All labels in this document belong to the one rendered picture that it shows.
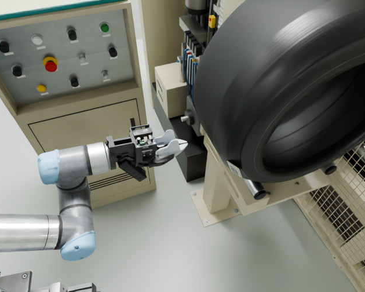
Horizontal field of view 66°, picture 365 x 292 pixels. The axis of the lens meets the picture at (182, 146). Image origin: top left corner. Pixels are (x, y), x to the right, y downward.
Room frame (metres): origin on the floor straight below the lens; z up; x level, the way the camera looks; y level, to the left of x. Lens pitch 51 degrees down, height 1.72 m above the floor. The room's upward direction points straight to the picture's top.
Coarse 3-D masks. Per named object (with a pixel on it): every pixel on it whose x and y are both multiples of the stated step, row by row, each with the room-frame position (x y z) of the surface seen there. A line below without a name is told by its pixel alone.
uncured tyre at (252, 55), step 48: (288, 0) 0.62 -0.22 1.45; (336, 0) 0.58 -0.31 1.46; (240, 48) 0.56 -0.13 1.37; (288, 48) 0.50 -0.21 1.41; (336, 48) 0.48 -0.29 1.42; (240, 96) 0.47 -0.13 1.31; (288, 96) 0.44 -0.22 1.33; (336, 96) 0.77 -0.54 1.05; (240, 144) 0.43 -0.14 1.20; (288, 144) 0.66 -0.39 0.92; (336, 144) 0.61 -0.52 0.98
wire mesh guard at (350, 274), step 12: (360, 144) 0.68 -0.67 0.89; (312, 192) 0.72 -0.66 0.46; (348, 192) 0.60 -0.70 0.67; (300, 204) 0.73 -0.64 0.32; (312, 204) 0.69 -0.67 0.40; (312, 216) 0.66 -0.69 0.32; (348, 228) 0.51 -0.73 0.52; (360, 228) 0.48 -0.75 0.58; (324, 240) 0.53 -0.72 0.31; (348, 240) 0.48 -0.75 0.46; (336, 252) 0.47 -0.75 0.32; (360, 276) 0.35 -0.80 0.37; (360, 288) 0.31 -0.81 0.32
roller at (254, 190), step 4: (244, 180) 0.51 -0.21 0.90; (248, 180) 0.51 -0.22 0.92; (248, 184) 0.49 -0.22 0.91; (252, 184) 0.49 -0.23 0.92; (256, 184) 0.49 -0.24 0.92; (260, 184) 0.49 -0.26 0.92; (252, 188) 0.48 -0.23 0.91; (256, 188) 0.47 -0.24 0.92; (260, 188) 0.47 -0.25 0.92; (252, 192) 0.47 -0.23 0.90; (256, 192) 0.46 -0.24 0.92; (260, 192) 0.46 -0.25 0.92; (264, 192) 0.46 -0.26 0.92; (256, 196) 0.45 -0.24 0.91; (260, 196) 0.45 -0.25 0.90; (264, 196) 0.46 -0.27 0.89
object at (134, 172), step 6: (120, 162) 0.42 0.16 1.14; (126, 162) 0.41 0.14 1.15; (120, 168) 0.40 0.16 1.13; (126, 168) 0.41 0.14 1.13; (132, 168) 0.42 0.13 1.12; (138, 168) 0.44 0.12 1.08; (132, 174) 0.41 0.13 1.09; (138, 174) 0.42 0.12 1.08; (144, 174) 0.43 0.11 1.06; (138, 180) 0.42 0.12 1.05
